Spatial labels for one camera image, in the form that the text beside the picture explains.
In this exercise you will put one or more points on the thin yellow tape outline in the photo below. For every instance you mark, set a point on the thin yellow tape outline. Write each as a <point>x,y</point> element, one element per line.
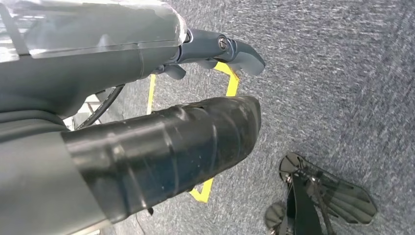
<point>232,86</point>

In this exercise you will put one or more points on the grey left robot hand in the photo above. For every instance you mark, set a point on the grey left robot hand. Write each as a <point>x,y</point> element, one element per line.
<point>81,65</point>

